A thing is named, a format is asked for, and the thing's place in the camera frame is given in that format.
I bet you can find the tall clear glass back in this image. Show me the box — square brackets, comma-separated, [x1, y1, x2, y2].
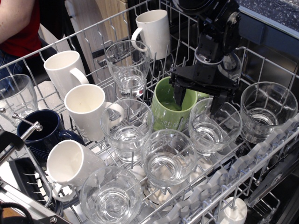
[105, 40, 151, 98]

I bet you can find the grey plastic tine holder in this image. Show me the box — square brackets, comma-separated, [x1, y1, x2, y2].
[154, 115, 299, 224]

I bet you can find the person in red shirt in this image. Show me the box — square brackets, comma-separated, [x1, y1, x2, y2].
[0, 0, 61, 79]

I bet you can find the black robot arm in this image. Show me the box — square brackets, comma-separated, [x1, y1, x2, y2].
[169, 0, 241, 115]

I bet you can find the white rack wheel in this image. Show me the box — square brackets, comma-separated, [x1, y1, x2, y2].
[219, 196, 248, 224]

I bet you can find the white mug front left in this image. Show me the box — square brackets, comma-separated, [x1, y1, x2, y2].
[46, 140, 106, 202]

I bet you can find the clear glass front bottom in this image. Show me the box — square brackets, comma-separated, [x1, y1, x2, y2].
[79, 167, 142, 224]

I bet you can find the metal wire dishwasher rack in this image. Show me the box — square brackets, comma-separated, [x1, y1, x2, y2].
[0, 0, 299, 224]

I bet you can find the clear glass behind gripper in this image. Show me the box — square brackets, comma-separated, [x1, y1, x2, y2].
[218, 53, 242, 81]

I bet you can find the green ceramic mug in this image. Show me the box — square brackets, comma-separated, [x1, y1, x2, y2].
[151, 77, 209, 131]

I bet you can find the white mug back centre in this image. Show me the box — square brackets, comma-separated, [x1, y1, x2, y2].
[131, 9, 171, 60]

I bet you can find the white mug middle left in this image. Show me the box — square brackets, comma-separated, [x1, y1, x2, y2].
[64, 84, 124, 141]

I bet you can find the white mug back left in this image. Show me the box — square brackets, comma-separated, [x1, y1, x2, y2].
[43, 50, 89, 99]

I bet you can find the dark blue mug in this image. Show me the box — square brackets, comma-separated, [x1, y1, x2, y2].
[25, 109, 85, 167]

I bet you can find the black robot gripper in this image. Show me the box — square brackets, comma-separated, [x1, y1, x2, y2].
[169, 63, 239, 115]

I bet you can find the white mug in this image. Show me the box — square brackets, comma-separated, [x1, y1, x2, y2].
[46, 140, 106, 202]
[43, 50, 89, 99]
[64, 84, 124, 141]
[131, 9, 171, 60]

